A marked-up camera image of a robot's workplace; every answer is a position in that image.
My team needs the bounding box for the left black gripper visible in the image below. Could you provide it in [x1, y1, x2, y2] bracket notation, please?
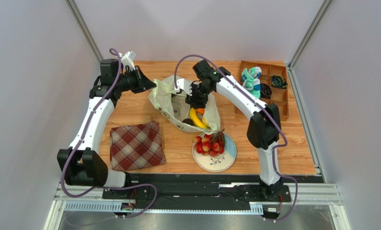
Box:
[115, 66, 156, 94]

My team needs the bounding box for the wrist white camera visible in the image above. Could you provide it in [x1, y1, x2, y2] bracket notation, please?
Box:
[174, 79, 192, 96]
[119, 50, 136, 73]

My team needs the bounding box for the yellow fake banana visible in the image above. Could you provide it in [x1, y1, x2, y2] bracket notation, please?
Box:
[189, 108, 209, 129]

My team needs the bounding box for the red plaid cloth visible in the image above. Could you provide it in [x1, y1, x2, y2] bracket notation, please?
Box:
[110, 121, 167, 172]

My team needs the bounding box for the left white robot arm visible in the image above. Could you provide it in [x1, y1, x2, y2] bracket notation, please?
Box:
[57, 57, 156, 188]

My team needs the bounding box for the blue and cream plate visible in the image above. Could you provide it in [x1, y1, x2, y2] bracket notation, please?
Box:
[192, 133, 236, 173]

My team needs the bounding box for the orange fake fruit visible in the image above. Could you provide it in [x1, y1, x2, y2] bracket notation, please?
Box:
[196, 108, 205, 115]

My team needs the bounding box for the red fake strawberry bunch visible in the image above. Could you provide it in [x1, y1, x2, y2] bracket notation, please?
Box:
[192, 129, 225, 157]

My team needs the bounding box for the dark fake plum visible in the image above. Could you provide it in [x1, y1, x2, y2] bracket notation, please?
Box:
[182, 118, 195, 126]

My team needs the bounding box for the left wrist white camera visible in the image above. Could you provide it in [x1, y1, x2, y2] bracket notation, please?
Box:
[119, 50, 136, 73]

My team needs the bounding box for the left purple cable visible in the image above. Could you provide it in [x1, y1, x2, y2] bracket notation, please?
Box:
[60, 47, 157, 219]

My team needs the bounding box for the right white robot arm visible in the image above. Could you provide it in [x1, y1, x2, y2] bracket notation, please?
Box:
[175, 60, 282, 198]

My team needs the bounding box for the white plastic bag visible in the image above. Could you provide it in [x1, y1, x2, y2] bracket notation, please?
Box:
[148, 75, 221, 133]

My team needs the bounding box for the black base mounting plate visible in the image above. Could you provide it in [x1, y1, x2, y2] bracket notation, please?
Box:
[72, 173, 325, 211]

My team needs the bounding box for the aluminium frame rail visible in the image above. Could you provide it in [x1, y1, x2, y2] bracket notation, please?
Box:
[44, 173, 350, 230]

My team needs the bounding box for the brown wooden organizer tray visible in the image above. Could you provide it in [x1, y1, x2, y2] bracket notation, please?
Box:
[235, 61, 289, 121]

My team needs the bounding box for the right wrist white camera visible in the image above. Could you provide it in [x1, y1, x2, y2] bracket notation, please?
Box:
[174, 79, 192, 96]

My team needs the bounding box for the black green coiled cable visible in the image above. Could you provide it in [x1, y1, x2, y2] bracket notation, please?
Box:
[271, 75, 288, 89]

